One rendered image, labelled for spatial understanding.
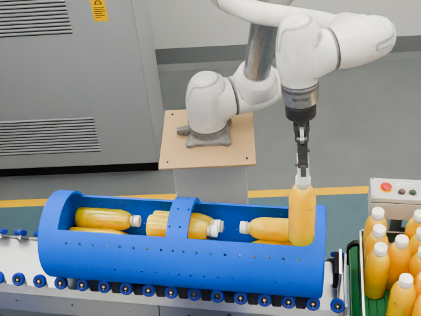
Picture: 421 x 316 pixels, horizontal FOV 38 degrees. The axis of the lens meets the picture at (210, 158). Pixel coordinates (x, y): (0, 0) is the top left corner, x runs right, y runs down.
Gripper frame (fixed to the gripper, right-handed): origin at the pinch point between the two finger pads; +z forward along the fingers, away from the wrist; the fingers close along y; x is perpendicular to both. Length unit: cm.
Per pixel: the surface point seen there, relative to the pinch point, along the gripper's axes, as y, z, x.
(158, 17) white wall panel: -296, 72, -99
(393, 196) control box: -34, 37, 30
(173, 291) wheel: -4, 49, -42
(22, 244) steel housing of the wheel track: -27, 48, -101
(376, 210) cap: -25.5, 36.0, 23.0
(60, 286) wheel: -6, 48, -81
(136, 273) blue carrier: 0, 37, -52
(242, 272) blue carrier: 2.0, 34.9, -18.9
